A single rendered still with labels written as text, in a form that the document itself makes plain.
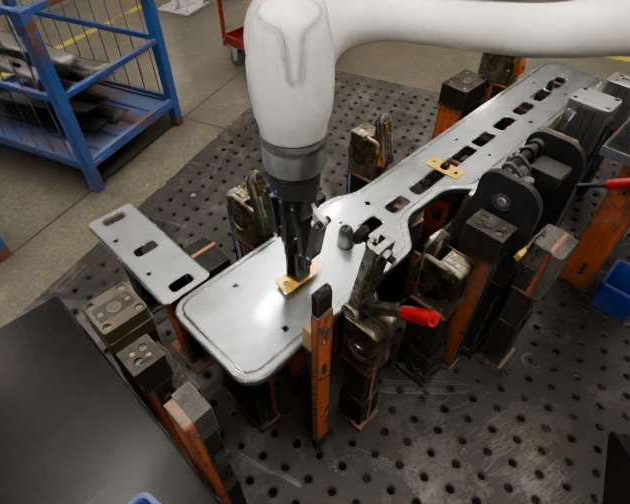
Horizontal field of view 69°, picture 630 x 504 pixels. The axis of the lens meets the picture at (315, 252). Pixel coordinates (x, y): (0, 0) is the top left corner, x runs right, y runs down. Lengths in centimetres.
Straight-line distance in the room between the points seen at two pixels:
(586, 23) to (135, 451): 76
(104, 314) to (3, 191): 236
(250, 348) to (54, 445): 29
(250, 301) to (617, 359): 86
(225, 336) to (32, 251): 194
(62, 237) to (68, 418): 195
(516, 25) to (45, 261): 227
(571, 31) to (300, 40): 32
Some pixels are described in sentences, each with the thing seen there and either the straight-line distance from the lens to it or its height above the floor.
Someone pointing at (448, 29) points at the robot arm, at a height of 141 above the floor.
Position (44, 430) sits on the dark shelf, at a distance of 76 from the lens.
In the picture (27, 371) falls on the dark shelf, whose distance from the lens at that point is 82.
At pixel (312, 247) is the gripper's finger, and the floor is 113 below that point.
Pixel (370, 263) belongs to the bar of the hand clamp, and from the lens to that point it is 62.
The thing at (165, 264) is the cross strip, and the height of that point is 100.
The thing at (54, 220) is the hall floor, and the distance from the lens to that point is 276.
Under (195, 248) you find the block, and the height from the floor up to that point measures 98.
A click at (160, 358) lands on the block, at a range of 69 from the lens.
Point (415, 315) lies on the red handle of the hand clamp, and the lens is 64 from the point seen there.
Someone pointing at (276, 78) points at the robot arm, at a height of 140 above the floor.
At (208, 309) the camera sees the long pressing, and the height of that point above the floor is 100.
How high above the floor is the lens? 165
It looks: 47 degrees down
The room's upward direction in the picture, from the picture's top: straight up
